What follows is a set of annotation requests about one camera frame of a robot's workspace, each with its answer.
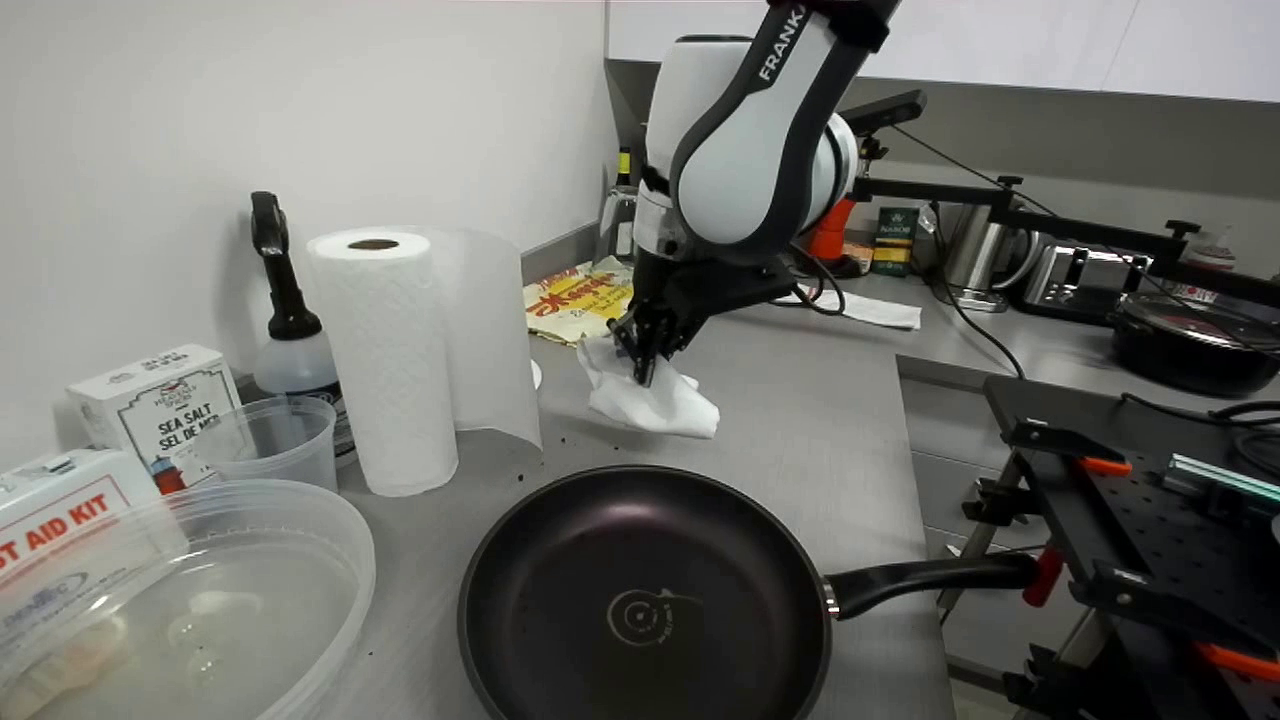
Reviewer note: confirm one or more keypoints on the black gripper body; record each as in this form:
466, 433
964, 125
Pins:
704, 284

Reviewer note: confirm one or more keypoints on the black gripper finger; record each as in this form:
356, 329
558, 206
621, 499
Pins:
671, 351
640, 353

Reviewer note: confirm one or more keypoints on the white blue striped kitchen cloth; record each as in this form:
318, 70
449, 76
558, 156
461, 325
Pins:
661, 405

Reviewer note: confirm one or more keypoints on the white franka robot arm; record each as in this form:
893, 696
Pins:
721, 135

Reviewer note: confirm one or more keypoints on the plain white folded cloth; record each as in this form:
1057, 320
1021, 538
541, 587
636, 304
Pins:
882, 314

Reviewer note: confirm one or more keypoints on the black nonstick frying pan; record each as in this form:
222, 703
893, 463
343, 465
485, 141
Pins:
640, 613

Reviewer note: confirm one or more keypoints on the red kettle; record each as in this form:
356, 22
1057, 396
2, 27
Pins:
826, 232

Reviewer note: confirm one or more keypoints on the small yellow capped bottle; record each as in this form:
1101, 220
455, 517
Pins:
621, 165

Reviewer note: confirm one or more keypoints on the green yellow box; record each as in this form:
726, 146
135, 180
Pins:
902, 240

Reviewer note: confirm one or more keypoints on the white paper towel roll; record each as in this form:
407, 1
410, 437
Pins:
386, 360

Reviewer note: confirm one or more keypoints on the narrow white cabinet door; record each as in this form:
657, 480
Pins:
666, 27

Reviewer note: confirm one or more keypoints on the silver kettle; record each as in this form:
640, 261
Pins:
986, 253

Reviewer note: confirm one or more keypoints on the black headed spray bottle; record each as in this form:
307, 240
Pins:
284, 302

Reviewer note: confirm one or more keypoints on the small clear plastic container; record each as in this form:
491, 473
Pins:
284, 442

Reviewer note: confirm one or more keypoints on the silver toaster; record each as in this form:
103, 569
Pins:
1086, 277

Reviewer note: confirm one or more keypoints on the large clear plastic bowl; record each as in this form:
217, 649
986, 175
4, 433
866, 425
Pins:
267, 600

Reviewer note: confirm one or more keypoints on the wide white cabinet door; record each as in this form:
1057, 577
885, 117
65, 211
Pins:
1095, 42

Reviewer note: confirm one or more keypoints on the white salt box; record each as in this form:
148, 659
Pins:
172, 422

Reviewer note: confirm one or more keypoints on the black round pot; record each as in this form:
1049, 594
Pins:
1194, 343

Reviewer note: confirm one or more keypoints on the black perforated workbench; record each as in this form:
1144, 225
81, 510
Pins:
1174, 562

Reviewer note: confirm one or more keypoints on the teal lit strip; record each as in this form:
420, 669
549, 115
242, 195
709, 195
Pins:
1221, 478

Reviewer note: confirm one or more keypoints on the white first aid kit box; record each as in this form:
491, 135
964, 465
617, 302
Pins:
65, 527

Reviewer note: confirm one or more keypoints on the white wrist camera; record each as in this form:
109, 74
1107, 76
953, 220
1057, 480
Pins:
657, 225

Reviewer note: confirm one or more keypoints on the black stereo camera bar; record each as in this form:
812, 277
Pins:
889, 106

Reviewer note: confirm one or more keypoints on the black articulated camera mount arm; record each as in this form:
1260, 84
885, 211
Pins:
1065, 220

